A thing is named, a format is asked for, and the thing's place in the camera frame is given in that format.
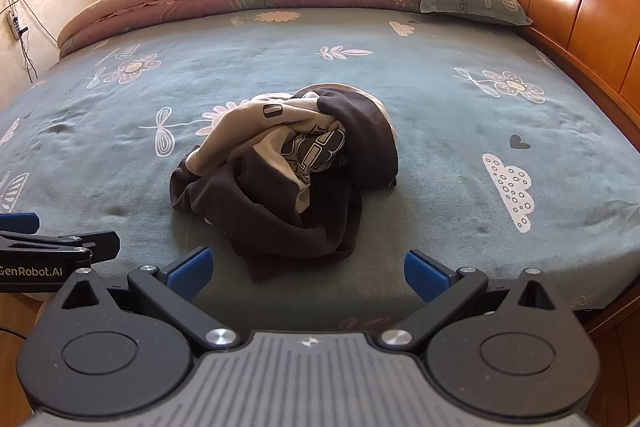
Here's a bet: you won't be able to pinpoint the beige sweatshirt with dark sleeves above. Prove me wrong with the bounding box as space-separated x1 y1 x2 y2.
169 83 399 284

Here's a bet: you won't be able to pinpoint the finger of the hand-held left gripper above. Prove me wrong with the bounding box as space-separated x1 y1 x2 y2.
0 230 122 266
0 213 41 235

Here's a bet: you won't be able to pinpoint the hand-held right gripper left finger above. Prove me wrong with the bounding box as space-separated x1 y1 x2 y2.
61 247 241 354

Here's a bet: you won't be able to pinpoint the black wall cables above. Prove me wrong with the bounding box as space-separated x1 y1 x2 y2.
0 0 42 82

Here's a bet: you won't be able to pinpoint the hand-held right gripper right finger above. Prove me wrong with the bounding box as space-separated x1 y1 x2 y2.
376 249 572 354

